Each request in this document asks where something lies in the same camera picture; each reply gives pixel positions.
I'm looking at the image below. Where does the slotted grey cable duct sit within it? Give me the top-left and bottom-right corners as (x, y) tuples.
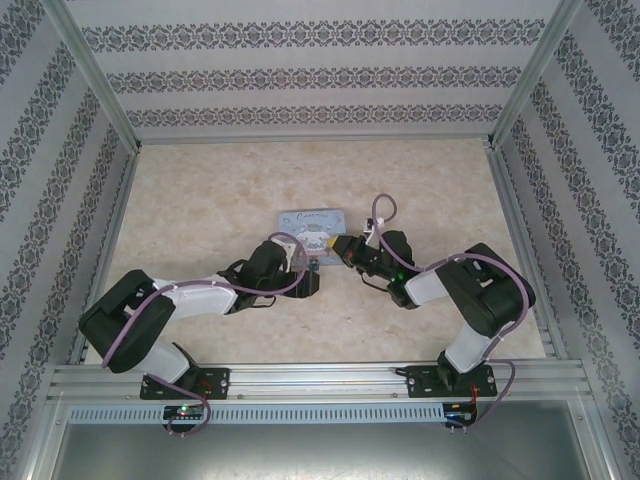
(66, 402), (447, 425)

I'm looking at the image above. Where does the aluminium side rail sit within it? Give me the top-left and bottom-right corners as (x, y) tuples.
(487, 144), (570, 360)
(68, 147), (142, 366)

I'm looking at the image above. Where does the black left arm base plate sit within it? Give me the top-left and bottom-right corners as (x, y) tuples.
(138, 367), (231, 401)

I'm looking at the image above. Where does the aluminium frame post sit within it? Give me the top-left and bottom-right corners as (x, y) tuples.
(483, 0), (585, 147)
(41, 0), (144, 152)

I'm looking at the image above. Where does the aluminium mounting rail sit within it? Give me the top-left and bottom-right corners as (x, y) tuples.
(46, 357), (592, 402)

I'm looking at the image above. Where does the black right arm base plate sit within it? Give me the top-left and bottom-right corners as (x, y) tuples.
(404, 363), (499, 400)

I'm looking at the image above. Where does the controller circuit board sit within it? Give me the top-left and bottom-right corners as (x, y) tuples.
(443, 408), (477, 427)
(163, 405), (207, 422)

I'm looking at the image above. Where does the left controller circuit board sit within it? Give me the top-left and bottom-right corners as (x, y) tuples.
(163, 405), (207, 422)

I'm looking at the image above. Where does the light blue cartoon tin box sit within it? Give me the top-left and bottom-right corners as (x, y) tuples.
(276, 206), (350, 269)

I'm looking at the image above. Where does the grey sheet metal panel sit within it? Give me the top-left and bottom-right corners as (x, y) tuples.
(22, 394), (619, 480)

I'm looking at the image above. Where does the right controller circuit board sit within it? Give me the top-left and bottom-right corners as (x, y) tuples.
(443, 408), (477, 427)

